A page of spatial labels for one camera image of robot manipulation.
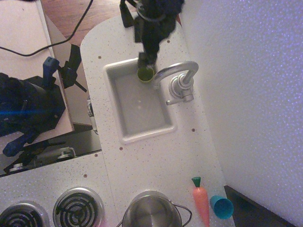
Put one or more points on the silver toy faucet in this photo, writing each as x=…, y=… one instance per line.
x=180, y=86

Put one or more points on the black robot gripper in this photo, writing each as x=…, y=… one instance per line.
x=155, y=22

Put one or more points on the orange toy carrot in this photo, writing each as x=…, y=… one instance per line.
x=201, y=201

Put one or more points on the blue clamp upper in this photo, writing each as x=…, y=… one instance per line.
x=50, y=66

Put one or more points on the black bracket on counter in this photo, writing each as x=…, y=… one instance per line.
x=126, y=16

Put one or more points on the blue clamp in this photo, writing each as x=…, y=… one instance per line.
x=50, y=66
x=15, y=146

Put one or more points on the blue clamp lower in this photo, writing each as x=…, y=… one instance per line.
x=15, y=146

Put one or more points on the middle stove burner coil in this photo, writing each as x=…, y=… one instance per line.
x=79, y=207

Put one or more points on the left stove burner coil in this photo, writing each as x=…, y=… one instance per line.
x=24, y=214

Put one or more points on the teal plastic cup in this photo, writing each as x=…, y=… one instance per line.
x=222, y=207

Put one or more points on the stove burner coil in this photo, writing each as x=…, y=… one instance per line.
x=24, y=214
x=79, y=207

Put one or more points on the green plastic cup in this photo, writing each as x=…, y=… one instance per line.
x=145, y=74

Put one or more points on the stainless steel pot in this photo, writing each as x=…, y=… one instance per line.
x=155, y=209

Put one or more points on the grey toy sink basin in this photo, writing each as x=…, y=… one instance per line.
x=139, y=110

